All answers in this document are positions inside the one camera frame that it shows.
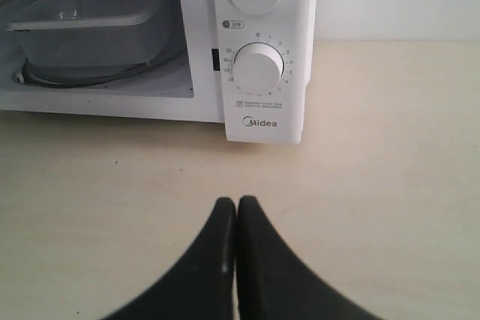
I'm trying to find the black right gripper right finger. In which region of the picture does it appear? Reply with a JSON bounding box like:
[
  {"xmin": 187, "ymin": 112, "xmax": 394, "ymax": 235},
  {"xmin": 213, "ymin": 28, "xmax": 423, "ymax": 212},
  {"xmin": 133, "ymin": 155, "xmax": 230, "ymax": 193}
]
[{"xmin": 235, "ymin": 196, "xmax": 379, "ymax": 319}]

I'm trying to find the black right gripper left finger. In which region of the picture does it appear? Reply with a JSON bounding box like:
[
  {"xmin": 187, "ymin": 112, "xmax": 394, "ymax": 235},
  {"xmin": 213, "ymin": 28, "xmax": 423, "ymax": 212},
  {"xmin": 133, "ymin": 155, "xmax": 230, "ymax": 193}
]
[{"xmin": 106, "ymin": 198, "xmax": 236, "ymax": 319}]

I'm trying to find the white plastic lidded container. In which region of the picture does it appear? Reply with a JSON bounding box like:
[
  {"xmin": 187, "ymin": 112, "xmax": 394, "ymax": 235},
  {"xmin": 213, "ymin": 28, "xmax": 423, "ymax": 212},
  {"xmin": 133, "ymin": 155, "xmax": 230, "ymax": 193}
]
[{"xmin": 7, "ymin": 0, "xmax": 172, "ymax": 67}]

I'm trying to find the white Midea microwave oven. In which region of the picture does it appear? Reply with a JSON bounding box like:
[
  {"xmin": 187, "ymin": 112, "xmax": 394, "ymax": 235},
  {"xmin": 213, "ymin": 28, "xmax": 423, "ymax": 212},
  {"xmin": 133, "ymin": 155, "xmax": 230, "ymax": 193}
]
[{"xmin": 1, "ymin": 0, "xmax": 317, "ymax": 144}]

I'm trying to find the white lower timer knob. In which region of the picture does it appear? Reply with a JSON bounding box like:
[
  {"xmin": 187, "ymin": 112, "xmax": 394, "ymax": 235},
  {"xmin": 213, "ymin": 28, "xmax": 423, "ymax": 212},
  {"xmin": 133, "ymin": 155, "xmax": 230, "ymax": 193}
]
[{"xmin": 232, "ymin": 42, "xmax": 284, "ymax": 96}]

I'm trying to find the glass turntable plate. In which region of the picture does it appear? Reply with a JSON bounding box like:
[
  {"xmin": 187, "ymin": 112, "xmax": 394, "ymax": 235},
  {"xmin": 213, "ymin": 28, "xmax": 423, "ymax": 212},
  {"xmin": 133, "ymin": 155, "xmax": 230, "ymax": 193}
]
[{"xmin": 14, "ymin": 49, "xmax": 185, "ymax": 88}]

